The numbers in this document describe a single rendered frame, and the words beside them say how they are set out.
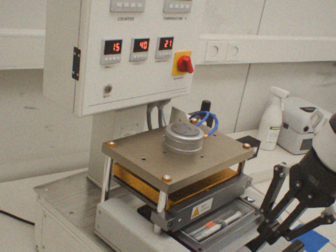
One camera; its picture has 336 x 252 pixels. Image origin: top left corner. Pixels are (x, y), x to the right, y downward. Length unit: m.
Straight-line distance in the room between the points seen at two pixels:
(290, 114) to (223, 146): 0.87
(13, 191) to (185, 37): 0.70
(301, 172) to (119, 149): 0.33
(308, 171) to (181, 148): 0.26
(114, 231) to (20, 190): 0.57
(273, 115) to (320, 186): 1.02
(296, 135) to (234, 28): 0.48
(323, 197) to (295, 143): 1.04
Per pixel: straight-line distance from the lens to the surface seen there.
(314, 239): 1.36
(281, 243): 0.90
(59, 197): 0.98
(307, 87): 2.12
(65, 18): 0.81
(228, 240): 0.84
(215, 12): 1.56
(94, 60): 0.79
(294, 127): 1.72
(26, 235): 1.16
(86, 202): 0.96
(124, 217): 0.81
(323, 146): 0.65
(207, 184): 0.84
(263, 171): 1.56
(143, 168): 0.75
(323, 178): 0.67
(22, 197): 1.30
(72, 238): 0.94
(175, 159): 0.80
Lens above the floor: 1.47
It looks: 23 degrees down
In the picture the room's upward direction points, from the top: 10 degrees clockwise
